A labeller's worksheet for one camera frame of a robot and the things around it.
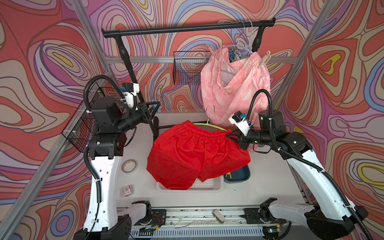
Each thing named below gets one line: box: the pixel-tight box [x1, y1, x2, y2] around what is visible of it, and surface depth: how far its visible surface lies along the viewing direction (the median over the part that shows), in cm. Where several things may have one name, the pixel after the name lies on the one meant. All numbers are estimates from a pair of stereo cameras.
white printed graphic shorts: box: [228, 49, 242, 63], surface depth 76 cm
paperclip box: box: [123, 185, 135, 197], surface depth 82 cm
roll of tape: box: [121, 159, 138, 174], surface depth 92 cm
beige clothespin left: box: [206, 43, 216, 57], surface depth 73 cm
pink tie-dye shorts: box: [200, 45, 271, 130], surface depth 67 cm
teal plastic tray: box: [223, 164, 251, 184], surface depth 88 cm
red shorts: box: [146, 120, 251, 190], surface depth 62 cm
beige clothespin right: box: [258, 50, 271, 68], surface depth 52 cm
